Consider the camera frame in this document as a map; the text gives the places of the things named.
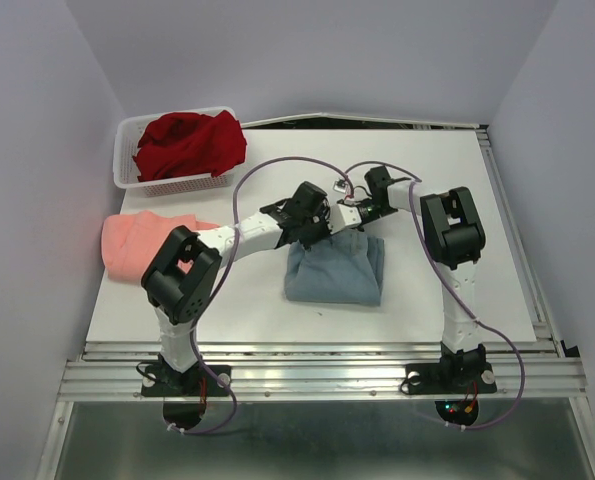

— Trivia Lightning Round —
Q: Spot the aluminium mounting rail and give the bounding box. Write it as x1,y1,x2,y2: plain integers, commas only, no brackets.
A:
58,340,587,403

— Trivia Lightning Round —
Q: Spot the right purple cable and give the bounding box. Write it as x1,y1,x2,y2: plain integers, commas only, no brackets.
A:
344,160,526,434

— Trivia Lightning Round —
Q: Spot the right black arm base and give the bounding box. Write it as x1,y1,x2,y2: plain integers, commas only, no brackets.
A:
399,363,498,396

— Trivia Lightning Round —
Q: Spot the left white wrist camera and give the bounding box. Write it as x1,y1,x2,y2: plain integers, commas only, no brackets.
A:
328,204,362,235

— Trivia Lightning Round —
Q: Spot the light blue denim skirt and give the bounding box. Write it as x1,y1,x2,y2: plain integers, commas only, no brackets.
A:
284,230,385,307

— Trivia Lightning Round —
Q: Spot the red skirt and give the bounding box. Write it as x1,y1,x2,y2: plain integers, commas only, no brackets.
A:
133,111,247,182

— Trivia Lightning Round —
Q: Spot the pink pleated skirt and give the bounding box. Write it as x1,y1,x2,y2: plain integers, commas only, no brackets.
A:
101,210,218,285

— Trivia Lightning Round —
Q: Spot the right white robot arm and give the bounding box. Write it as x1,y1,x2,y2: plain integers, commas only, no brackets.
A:
359,166,490,395

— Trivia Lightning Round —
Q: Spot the white plastic basket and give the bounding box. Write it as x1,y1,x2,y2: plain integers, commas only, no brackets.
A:
112,112,243,197

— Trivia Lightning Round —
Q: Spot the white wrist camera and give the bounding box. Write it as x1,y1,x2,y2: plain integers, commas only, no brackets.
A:
333,179,354,198
328,204,362,235

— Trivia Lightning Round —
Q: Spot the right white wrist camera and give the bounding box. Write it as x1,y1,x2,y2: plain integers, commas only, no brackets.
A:
333,179,354,198

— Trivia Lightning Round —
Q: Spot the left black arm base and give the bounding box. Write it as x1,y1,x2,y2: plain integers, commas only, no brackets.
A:
136,361,229,398

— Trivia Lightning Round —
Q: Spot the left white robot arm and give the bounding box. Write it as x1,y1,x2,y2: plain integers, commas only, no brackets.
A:
137,182,330,397

